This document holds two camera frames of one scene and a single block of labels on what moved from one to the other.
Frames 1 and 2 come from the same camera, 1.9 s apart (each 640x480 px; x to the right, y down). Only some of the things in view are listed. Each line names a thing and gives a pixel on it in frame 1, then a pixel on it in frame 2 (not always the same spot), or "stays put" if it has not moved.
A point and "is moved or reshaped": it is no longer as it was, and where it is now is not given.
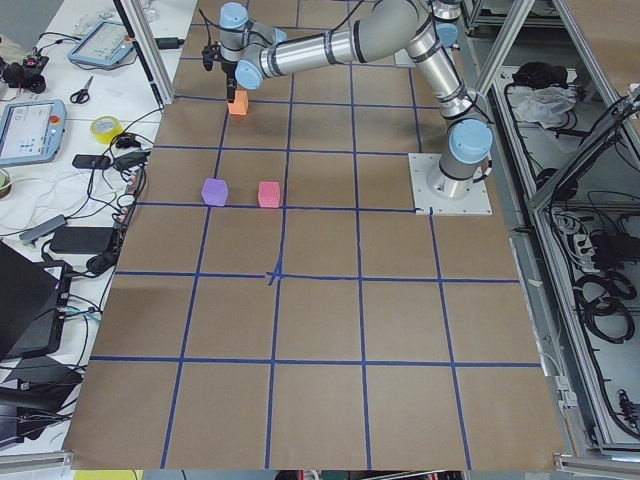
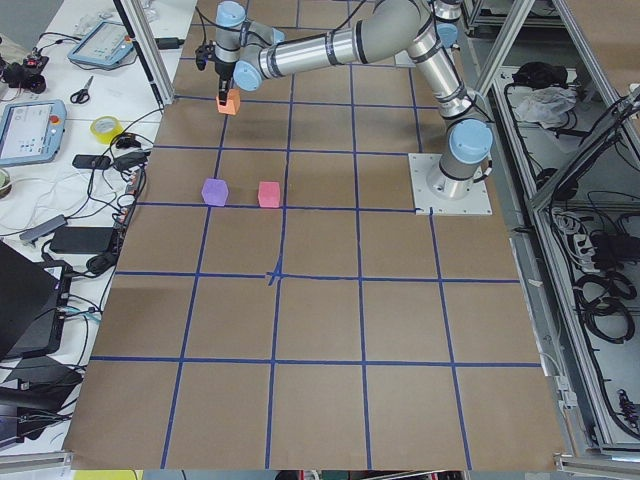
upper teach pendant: (31, 132) stays put
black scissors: (81, 96) stays put
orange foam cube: (240, 106) is moved or reshaped
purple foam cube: (215, 191) stays put
